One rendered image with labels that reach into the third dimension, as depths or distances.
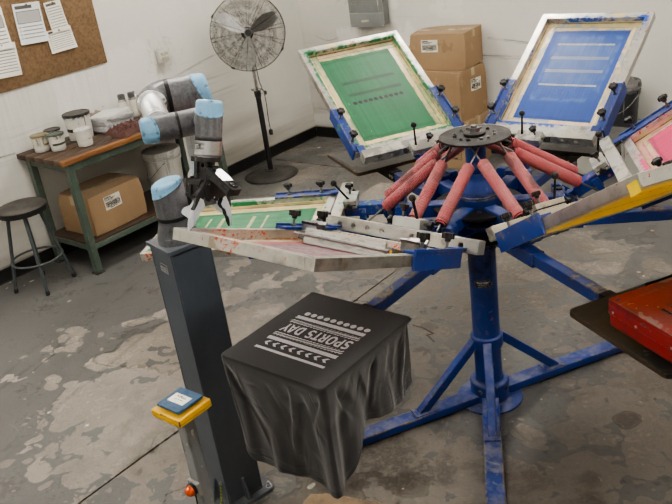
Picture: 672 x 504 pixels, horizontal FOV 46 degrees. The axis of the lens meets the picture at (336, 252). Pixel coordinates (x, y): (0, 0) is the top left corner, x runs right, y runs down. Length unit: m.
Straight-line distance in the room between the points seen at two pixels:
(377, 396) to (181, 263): 0.86
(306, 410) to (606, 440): 1.60
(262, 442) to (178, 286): 0.64
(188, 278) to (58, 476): 1.43
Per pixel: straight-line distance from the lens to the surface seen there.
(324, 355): 2.55
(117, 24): 6.71
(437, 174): 3.22
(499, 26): 6.96
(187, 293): 2.98
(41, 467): 4.14
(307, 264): 2.14
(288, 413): 2.60
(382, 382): 2.67
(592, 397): 3.94
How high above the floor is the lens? 2.28
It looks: 24 degrees down
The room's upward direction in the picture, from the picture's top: 8 degrees counter-clockwise
